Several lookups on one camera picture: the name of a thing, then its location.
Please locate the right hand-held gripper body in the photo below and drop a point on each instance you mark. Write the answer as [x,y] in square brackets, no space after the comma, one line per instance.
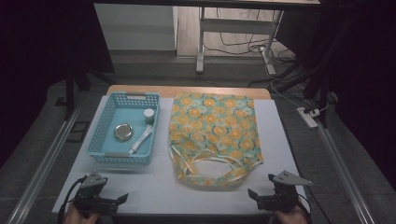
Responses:
[283,196]

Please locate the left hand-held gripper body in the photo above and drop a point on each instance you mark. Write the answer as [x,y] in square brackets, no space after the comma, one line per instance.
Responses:
[93,193]

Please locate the white ointment tube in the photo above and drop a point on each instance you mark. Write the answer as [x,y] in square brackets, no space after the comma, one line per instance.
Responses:
[141,139]

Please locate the round silver metal tin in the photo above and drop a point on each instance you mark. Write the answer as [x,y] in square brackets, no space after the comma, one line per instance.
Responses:
[123,132]

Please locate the orange-slice print fabric bag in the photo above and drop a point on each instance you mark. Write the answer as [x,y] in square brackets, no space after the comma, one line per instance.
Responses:
[214,124]

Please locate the light blue perforated plastic basket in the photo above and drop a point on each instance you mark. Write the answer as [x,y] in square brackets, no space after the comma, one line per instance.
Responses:
[124,118]

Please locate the small white-capped jar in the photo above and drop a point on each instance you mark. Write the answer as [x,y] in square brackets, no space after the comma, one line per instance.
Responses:
[149,115]

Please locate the person's right hand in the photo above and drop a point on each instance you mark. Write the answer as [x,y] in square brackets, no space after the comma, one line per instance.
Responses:
[289,217]

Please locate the person's left hand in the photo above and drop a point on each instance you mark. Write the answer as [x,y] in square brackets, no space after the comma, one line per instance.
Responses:
[74,217]

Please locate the white power strip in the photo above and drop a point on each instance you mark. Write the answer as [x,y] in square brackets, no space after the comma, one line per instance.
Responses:
[306,117]

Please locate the black metal stand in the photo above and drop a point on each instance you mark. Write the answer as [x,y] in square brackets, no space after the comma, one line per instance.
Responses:
[323,93]
[70,93]

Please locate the white cabinet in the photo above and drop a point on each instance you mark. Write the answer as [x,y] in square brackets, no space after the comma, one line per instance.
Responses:
[134,28]

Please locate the aluminium floor rail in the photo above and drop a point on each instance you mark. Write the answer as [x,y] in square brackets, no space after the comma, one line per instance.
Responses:
[343,174]
[43,169]

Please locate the desk with white frame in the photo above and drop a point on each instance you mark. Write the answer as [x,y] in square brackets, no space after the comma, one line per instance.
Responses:
[236,25]

